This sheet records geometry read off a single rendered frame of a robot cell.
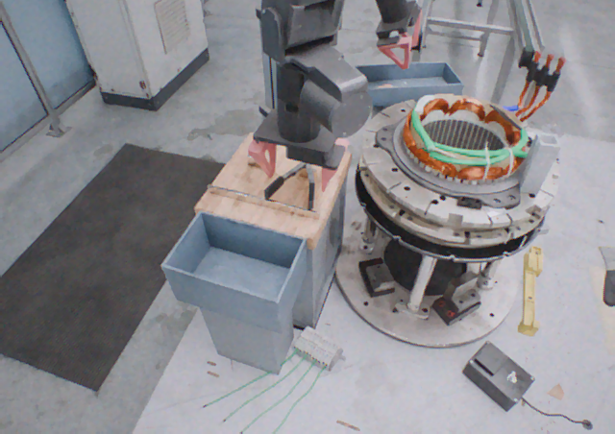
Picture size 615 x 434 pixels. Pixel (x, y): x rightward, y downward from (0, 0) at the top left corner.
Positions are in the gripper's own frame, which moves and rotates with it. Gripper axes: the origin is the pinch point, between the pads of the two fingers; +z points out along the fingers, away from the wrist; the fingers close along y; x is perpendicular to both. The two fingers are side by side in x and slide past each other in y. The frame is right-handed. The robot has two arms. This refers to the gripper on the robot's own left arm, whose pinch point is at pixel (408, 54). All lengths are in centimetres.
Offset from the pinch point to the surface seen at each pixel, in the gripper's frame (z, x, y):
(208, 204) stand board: -11, 16, -50
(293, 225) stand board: -6.1, 3.6, -49.1
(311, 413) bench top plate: 20, 5, -69
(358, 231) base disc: 23.8, 11.1, -30.1
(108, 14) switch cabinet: -11, 194, 82
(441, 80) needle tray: 12.5, -3.0, 6.7
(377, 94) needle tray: 2.8, 5.6, -9.3
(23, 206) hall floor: 31, 211, -26
